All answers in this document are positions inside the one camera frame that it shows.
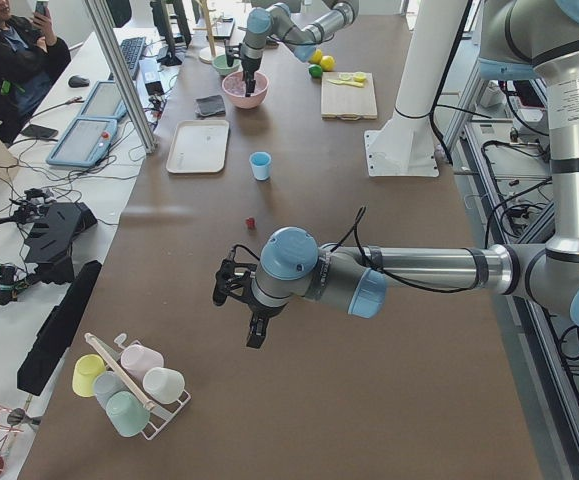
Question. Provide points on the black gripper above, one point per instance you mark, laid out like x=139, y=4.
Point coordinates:
x=247, y=66
x=262, y=310

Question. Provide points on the clear ice cubes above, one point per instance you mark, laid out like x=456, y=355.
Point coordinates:
x=234, y=85

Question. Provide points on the light blue cup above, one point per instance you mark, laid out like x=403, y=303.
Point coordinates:
x=260, y=163

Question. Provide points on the red strawberry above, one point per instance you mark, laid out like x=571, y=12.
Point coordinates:
x=250, y=223

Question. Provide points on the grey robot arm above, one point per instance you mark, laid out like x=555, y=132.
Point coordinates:
x=275, y=21
x=520, y=39

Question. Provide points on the white plastic cup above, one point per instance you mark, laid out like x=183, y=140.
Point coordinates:
x=163, y=384

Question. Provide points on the pink plastic cup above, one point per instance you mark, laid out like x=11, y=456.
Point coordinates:
x=137, y=360

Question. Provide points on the green plastic cup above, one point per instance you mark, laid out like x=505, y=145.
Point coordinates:
x=127, y=414

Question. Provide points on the grey-blue plastic cup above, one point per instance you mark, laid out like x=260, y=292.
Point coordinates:
x=105, y=385

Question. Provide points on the yellow plastic cup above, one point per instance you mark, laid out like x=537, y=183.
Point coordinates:
x=86, y=369

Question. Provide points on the pink bowl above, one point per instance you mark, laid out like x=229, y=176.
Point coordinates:
x=248, y=102

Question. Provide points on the green bowl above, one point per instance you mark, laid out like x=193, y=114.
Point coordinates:
x=223, y=67

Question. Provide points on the grey folded cloth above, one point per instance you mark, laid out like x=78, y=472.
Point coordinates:
x=210, y=106

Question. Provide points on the wooden stand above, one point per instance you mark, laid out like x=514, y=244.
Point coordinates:
x=214, y=49

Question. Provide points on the green lime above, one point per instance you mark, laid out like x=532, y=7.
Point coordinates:
x=315, y=71

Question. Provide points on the whole yellow lemon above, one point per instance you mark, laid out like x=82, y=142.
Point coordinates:
x=317, y=57
x=327, y=63

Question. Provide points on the beige rabbit tray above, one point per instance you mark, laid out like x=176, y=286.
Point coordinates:
x=198, y=147

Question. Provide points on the wooden cutting board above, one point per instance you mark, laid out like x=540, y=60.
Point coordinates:
x=348, y=103

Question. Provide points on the yellow plastic knife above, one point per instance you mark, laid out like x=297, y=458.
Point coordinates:
x=350, y=83

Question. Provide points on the black keyboard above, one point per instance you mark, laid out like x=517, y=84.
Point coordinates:
x=132, y=50

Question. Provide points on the blue teach pendant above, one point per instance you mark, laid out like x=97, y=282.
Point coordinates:
x=85, y=142
x=104, y=100

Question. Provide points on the black computer mouse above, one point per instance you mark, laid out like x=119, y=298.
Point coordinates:
x=77, y=81

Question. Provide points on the black long bar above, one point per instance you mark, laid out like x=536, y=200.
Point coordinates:
x=57, y=332

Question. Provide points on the black angled stand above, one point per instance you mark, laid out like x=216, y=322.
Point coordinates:
x=51, y=237

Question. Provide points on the black smartphone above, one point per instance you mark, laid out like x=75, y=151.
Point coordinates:
x=40, y=7

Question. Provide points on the seated person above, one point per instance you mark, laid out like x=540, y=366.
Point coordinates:
x=32, y=58

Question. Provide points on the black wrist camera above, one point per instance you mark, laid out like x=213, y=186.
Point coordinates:
x=232, y=53

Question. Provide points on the white wire cup rack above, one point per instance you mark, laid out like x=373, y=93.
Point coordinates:
x=163, y=414

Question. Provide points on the wooden rack handle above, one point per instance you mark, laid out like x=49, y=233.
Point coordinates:
x=110, y=357

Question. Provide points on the aluminium frame post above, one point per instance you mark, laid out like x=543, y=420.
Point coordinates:
x=103, y=26

